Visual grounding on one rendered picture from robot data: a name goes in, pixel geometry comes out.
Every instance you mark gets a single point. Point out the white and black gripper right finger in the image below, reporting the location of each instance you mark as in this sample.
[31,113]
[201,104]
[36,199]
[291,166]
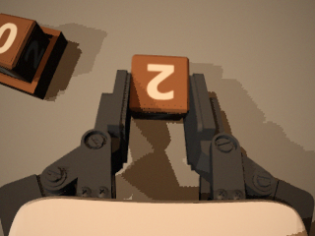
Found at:
[225,172]

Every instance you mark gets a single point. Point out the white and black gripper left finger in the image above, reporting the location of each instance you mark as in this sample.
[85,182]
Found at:
[93,164]

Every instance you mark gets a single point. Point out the orange number cube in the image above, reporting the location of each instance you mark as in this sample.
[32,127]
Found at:
[22,46]
[159,87]

